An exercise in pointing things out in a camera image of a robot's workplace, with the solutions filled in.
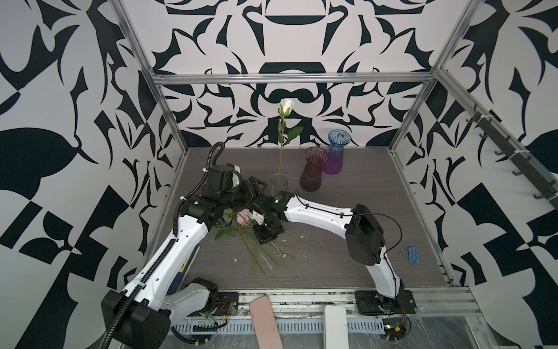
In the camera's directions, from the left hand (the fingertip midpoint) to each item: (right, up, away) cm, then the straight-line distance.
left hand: (263, 187), depth 73 cm
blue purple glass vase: (+31, +20, +26) cm, 45 cm away
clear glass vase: (+5, 0, +12) cm, 13 cm away
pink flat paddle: (+1, -43, -6) cm, 44 cm away
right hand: (-2, -21, +7) cm, 22 cm away
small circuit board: (+42, -46, -2) cm, 62 cm away
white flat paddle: (+22, -43, -8) cm, 49 cm away
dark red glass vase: (+20, +2, +34) cm, 40 cm away
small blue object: (+56, -26, +10) cm, 63 cm away
